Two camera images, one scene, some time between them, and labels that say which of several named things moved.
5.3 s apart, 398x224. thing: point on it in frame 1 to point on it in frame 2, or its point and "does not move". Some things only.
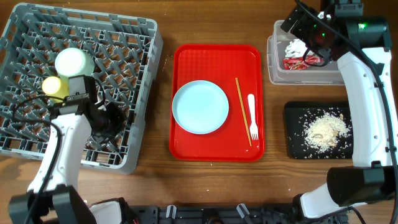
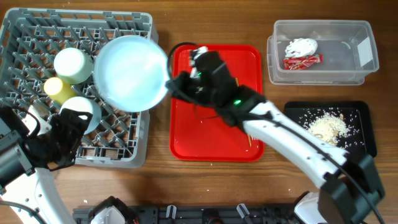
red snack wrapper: (299, 63) does not move
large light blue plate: (200, 107) to (130, 73)
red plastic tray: (217, 107) does not move
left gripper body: (112, 121) to (64, 139)
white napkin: (296, 48) does not move
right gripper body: (314, 42) to (191, 88)
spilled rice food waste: (325, 132) does not move
